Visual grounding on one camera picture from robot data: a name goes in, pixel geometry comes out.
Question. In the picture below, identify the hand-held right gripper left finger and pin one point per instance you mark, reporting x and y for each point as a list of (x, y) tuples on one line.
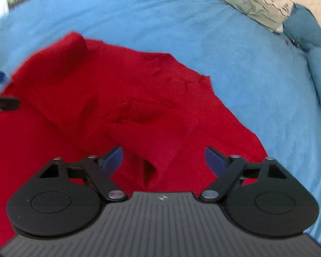
[(113, 160)]

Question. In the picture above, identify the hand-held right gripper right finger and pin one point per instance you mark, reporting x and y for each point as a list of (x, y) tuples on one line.
[(213, 158)]

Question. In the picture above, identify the green patterned pillow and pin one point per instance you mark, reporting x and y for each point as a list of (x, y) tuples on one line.
[(246, 2)]

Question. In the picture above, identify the red garment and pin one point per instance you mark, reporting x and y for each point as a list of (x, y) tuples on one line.
[(101, 107)]

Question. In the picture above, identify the blue bed sheet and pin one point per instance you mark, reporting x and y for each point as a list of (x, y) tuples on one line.
[(155, 26)]

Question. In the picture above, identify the blue pillow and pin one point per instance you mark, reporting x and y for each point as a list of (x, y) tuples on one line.
[(305, 29)]

